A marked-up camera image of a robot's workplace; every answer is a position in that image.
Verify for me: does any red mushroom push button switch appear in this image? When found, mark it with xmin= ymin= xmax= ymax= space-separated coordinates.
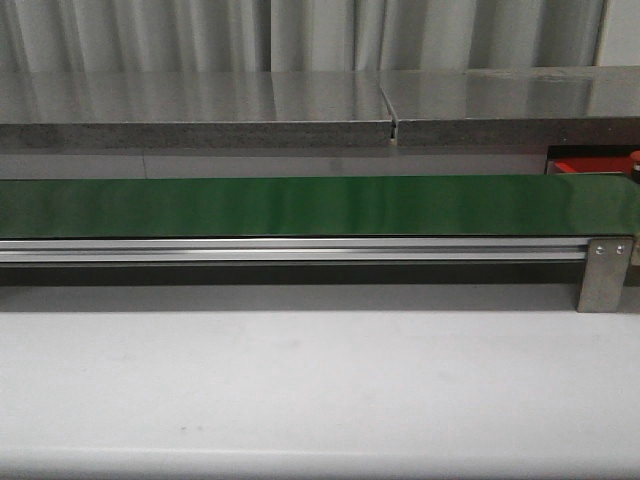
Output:
xmin=629 ymin=150 xmax=640 ymax=184

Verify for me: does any green conveyor belt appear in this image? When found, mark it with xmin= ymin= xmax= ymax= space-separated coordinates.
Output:
xmin=1 ymin=174 xmax=639 ymax=239

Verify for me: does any right grey stone slab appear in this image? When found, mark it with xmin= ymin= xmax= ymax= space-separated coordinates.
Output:
xmin=380 ymin=66 xmax=639 ymax=147

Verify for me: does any grey stone slab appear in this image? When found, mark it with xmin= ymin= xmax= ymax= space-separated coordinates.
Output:
xmin=380 ymin=66 xmax=639 ymax=147
xmin=1 ymin=72 xmax=393 ymax=150

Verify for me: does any red plastic tray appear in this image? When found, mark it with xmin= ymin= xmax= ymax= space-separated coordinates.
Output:
xmin=550 ymin=157 xmax=634 ymax=176

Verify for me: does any left grey stone slab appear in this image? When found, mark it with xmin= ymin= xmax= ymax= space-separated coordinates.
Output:
xmin=1 ymin=72 xmax=393 ymax=150

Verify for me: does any white pleated curtain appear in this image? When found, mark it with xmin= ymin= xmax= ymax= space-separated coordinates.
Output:
xmin=1 ymin=1 xmax=606 ymax=72

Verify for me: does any steel conveyor support bracket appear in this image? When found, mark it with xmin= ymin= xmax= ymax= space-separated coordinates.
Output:
xmin=577 ymin=237 xmax=634 ymax=313

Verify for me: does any aluminium conveyor side rail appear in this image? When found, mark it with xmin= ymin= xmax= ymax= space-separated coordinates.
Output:
xmin=1 ymin=237 xmax=590 ymax=264

